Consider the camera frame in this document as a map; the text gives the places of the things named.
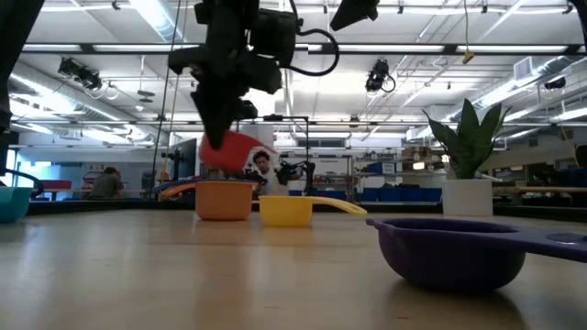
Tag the black background robot arm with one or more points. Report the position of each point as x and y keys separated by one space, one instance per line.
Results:
x=286 y=176
x=250 y=175

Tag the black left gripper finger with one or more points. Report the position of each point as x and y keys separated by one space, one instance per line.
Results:
x=245 y=112
x=213 y=124

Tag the overhead light bar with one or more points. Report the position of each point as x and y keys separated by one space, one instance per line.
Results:
x=390 y=47

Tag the background storage shelf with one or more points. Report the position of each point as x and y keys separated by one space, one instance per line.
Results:
x=399 y=158

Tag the snake plant in white pot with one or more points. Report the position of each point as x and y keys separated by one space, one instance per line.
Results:
x=465 y=197

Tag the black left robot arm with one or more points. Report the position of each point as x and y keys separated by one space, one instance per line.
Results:
x=11 y=36

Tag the teal measuring cup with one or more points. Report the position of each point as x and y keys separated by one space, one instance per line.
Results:
x=14 y=204

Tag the white round pillar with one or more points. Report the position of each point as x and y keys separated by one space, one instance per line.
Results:
x=263 y=135

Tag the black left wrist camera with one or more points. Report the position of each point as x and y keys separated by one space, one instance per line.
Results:
x=261 y=73

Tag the red bench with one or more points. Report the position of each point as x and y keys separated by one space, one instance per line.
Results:
x=57 y=185

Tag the black monitor on stand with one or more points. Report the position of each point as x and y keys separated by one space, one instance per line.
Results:
x=185 y=158

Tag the yellow measuring cup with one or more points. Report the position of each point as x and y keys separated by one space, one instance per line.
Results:
x=284 y=213

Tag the black table frame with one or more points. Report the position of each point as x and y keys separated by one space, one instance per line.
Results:
x=91 y=207

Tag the red measuring cup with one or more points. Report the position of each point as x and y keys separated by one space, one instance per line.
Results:
x=229 y=153

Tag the background wooden desk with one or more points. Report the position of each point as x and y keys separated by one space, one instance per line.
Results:
x=541 y=189

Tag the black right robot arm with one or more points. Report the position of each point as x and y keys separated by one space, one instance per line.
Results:
x=584 y=11

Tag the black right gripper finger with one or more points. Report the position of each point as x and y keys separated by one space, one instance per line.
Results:
x=355 y=11

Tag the black ceiling-mounted camera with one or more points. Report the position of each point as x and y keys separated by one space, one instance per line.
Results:
x=80 y=73
x=377 y=75

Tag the orange measuring cup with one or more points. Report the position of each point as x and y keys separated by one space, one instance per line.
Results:
x=224 y=204

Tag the person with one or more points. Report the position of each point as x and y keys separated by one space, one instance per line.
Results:
x=106 y=185
x=266 y=176

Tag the small indigo measuring cup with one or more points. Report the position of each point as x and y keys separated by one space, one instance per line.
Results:
x=458 y=261

